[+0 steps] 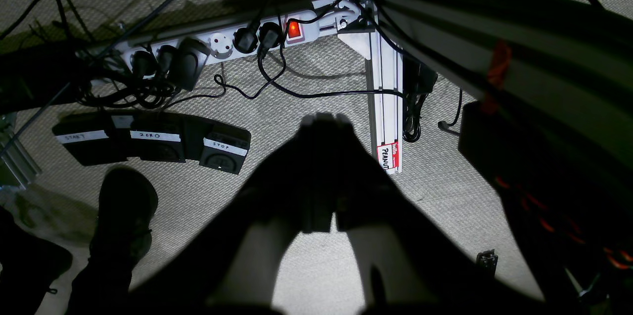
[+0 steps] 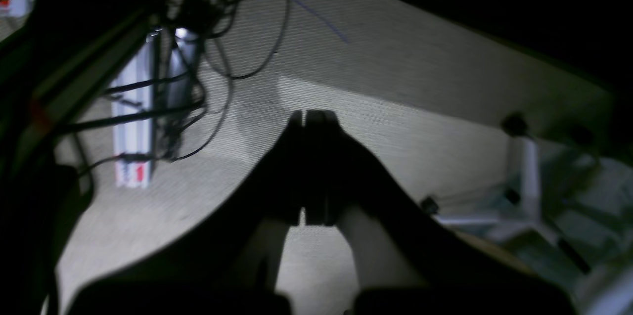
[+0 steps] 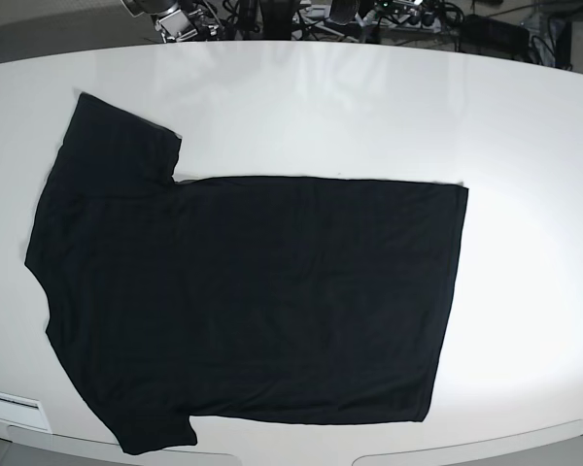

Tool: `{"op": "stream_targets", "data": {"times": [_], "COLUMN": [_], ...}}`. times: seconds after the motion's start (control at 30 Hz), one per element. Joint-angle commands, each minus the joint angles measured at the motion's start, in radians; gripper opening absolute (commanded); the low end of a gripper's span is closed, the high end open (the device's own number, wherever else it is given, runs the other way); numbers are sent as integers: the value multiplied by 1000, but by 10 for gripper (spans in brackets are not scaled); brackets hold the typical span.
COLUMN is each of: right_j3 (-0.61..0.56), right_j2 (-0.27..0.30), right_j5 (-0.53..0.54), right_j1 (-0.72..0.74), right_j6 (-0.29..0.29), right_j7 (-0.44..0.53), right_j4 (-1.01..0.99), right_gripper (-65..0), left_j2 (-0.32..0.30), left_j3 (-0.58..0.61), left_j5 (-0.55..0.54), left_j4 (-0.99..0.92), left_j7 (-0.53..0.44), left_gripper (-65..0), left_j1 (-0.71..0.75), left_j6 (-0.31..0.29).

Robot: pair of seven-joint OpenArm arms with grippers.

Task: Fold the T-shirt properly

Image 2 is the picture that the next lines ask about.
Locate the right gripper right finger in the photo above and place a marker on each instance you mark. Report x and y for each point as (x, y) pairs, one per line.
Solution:
(406, 262)

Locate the white chair base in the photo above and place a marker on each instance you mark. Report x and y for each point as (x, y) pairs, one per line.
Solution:
(579, 202)

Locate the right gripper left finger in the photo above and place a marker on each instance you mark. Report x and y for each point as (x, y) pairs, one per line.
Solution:
(226, 265)

